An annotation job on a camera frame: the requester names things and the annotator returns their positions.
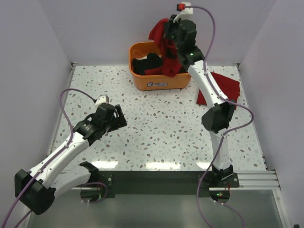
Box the red t shirt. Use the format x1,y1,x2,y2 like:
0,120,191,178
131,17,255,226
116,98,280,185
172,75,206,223
145,19,182,77
196,72,241,106

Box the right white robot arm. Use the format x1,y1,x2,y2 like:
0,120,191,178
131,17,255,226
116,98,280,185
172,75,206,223
164,19,239,188

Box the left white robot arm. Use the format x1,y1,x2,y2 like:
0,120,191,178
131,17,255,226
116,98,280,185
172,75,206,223
14,103,127,215

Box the black clothes in basket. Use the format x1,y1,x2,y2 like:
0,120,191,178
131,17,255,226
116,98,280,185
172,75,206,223
132,53,163,76

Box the orange plastic basket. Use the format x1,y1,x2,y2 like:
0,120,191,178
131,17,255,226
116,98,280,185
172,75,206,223
129,41,191,91

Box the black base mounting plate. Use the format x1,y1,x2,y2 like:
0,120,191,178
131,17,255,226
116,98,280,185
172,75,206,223
84,171,240,198

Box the folded red t shirt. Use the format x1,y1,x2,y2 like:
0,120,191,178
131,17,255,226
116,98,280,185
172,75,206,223
196,72,241,106

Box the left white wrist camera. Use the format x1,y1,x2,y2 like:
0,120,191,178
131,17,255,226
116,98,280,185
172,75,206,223
95,95,109,107

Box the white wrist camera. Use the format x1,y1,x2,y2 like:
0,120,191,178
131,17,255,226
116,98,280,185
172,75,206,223
173,2,193,22
95,95,109,107

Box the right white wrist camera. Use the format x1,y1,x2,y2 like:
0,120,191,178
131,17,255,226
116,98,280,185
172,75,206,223
173,2,193,22

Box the aluminium rail frame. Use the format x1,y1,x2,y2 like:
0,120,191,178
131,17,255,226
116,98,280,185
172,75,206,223
18,62,293,228

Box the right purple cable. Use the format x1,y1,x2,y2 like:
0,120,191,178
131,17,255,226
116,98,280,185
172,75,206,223
190,5,254,228

